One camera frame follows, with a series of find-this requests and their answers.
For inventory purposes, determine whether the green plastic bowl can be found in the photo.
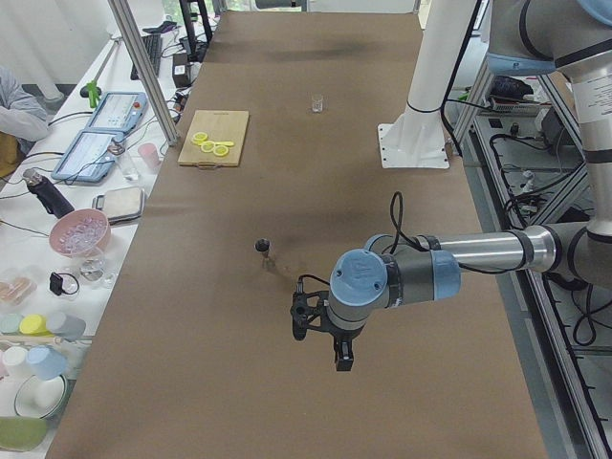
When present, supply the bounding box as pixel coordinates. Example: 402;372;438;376
1;416;48;452

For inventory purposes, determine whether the lemon slice middle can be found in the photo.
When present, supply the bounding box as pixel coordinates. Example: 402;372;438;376
200;141;215;153

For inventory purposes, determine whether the bamboo cutting board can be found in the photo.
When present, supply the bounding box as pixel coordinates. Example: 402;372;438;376
178;110;250;168

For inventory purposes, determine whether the lemon slice far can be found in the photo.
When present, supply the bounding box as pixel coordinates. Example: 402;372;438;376
191;132;208;145

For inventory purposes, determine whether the yellow plastic cup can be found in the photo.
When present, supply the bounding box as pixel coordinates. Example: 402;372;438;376
19;314;53;337

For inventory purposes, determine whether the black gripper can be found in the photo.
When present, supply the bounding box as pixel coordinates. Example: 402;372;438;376
290;290;354;372

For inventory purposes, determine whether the lemon slice near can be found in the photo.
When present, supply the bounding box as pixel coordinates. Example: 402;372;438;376
212;145;230;157

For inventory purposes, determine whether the green plastic cup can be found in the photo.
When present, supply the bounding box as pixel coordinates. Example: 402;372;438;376
0;313;24;336

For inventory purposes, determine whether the steel jigger measuring cup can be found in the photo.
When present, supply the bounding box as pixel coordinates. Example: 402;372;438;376
254;238;272;268

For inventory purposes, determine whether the seated person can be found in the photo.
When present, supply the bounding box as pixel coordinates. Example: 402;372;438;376
1;67;49;155

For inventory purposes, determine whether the teach pendant near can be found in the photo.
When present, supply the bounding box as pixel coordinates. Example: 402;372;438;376
52;130;125;184

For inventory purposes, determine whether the wine glass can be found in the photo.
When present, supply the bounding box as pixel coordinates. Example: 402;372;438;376
70;246;106;282

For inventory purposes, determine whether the pink bowl with ice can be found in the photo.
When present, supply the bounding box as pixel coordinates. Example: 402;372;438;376
49;208;111;257

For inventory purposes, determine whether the black water bottle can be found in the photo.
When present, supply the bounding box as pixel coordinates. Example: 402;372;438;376
22;168;75;219

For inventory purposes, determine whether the grey plastic cup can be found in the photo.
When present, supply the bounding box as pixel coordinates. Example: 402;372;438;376
46;312;86;340

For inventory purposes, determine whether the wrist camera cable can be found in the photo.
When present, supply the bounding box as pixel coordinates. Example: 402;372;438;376
295;191;431;293

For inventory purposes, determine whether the black keyboard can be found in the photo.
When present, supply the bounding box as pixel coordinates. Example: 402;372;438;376
141;34;163;77

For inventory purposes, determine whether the pink plastic cup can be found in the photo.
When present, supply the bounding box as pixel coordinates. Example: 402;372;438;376
138;142;162;171

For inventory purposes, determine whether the lemon slice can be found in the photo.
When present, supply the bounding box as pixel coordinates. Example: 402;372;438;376
191;132;208;145
200;141;215;153
212;145;230;157

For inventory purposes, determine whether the small glass bottle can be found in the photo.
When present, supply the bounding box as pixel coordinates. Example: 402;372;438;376
107;141;140;182

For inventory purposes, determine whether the teach pendant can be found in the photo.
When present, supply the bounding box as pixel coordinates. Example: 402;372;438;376
52;130;125;184
86;92;148;134

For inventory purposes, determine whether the light blue plastic cup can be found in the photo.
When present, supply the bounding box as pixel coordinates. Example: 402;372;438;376
26;345;68;381

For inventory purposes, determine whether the clear glass cup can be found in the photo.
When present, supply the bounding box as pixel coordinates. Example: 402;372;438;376
311;94;324;114

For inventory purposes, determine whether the teach pendant far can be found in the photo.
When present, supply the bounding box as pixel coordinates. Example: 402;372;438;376
86;92;148;134

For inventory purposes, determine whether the white plastic cup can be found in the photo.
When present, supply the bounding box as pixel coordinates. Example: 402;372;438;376
2;346;33;378

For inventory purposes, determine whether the aluminium frame post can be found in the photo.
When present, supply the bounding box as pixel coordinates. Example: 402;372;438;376
108;0;179;146

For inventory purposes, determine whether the white ceramic plate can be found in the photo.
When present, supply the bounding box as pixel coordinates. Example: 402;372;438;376
13;376;68;419

